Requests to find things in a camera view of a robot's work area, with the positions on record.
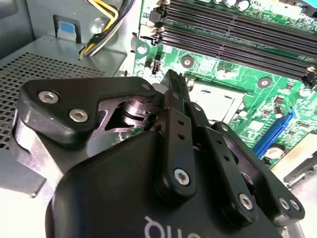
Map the silver CPU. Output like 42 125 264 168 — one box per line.
190 81 248 122

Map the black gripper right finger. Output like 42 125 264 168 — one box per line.
178 72 306 228

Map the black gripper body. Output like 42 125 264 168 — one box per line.
44 130 283 238

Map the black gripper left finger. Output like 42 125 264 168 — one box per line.
15 69 198 205

